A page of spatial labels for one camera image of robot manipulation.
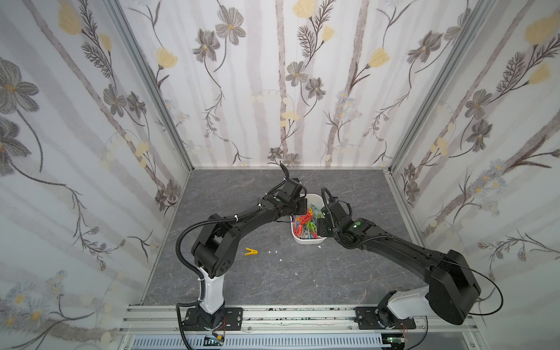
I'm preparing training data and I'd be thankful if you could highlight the white plastic storage box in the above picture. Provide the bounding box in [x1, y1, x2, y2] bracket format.
[291, 194, 326, 245]

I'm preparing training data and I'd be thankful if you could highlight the aluminium corner post left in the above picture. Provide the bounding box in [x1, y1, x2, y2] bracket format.
[104, 0, 195, 174]

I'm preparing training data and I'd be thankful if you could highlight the aluminium corner post right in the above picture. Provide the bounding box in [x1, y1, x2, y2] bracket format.
[387, 0, 497, 174]

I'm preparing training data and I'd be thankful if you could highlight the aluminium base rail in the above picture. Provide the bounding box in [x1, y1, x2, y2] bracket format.
[115, 305, 488, 349]

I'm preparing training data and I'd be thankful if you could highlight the aluminium corner post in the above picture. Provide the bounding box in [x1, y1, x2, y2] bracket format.
[104, 0, 195, 174]
[387, 0, 497, 174]

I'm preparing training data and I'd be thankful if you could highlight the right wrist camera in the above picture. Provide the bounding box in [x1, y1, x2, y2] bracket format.
[324, 198, 353, 222]

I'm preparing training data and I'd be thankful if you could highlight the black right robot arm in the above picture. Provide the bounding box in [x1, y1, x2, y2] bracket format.
[318, 202, 481, 329]

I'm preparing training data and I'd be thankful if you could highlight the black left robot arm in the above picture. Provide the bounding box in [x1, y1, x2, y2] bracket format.
[175, 176, 307, 329]

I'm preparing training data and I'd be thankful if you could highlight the yellow clothespin by pile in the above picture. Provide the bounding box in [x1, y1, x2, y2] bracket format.
[244, 248, 259, 256]

